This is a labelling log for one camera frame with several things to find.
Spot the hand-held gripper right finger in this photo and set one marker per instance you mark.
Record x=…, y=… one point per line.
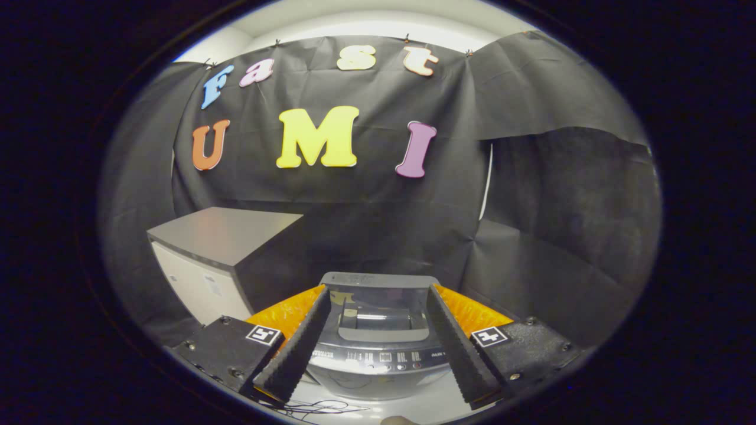
x=458, y=348

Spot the grey cabinet with white door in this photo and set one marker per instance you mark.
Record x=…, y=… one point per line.
x=224, y=236

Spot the dark washing machine lid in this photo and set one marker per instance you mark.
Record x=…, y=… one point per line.
x=378, y=295

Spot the dark grey washing machine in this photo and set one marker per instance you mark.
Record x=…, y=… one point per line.
x=378, y=378

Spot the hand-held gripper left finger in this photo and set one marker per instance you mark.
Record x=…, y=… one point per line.
x=301, y=348

